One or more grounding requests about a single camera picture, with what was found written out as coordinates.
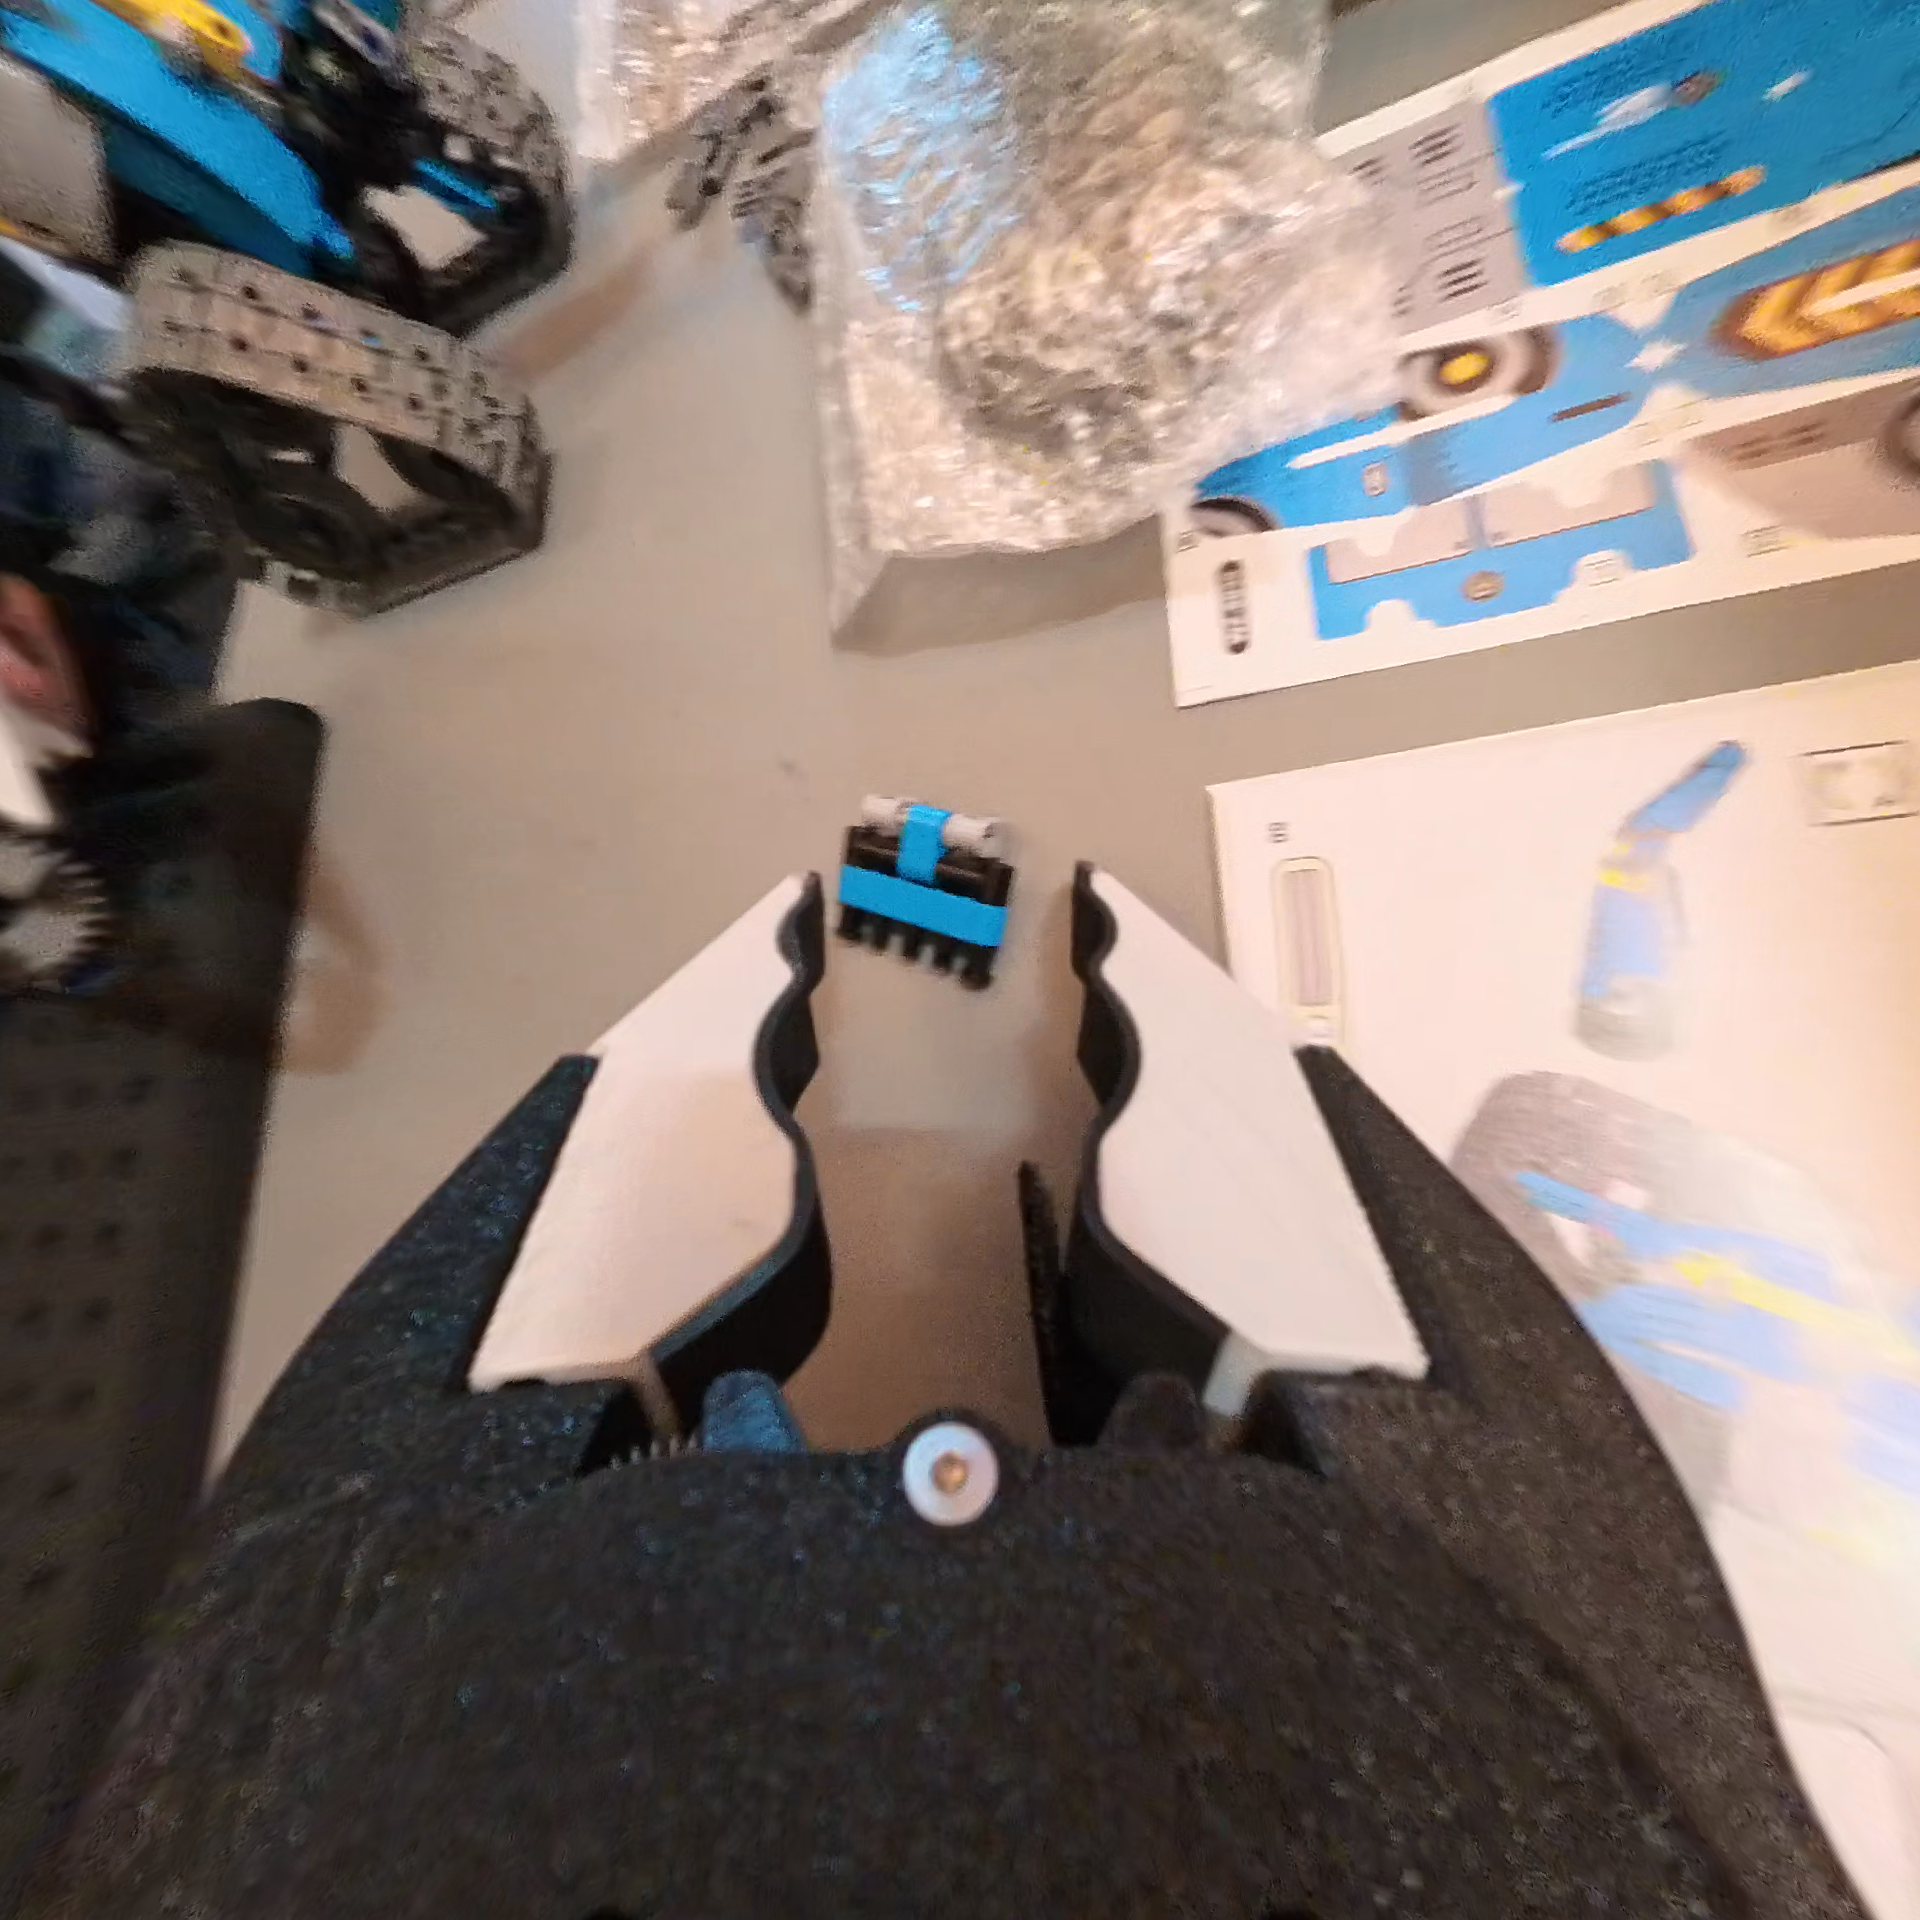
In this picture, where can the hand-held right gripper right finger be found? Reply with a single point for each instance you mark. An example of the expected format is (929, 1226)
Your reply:
(1244, 1186)

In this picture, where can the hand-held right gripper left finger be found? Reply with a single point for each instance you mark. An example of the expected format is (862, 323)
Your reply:
(661, 1172)

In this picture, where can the blue beam brick assembly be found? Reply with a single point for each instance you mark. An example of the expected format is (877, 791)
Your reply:
(916, 901)

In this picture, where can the open instruction booklet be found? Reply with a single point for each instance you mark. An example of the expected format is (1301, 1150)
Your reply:
(1500, 932)

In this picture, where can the blue tracked toy vehicle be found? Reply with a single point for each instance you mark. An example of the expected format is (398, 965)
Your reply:
(329, 375)

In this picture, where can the dark dimpled seat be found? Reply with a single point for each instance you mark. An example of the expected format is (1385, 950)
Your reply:
(107, 1426)

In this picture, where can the small clear plastic parts bag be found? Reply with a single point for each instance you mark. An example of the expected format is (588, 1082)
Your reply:
(734, 149)

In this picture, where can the large clear plastic parts bag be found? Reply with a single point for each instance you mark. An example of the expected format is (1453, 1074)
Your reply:
(1049, 270)

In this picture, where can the blue sticker sheet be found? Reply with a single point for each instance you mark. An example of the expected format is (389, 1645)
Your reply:
(1622, 149)

